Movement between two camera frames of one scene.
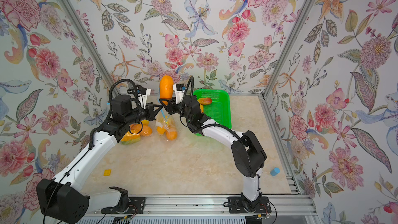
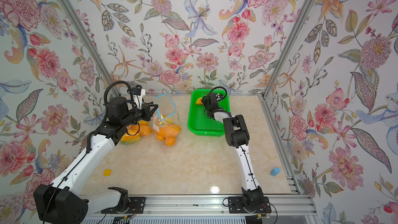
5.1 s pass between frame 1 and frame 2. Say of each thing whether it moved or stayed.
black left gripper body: stayed
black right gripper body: moved
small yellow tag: stayed
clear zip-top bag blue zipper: stayed
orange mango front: moved
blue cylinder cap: stayed
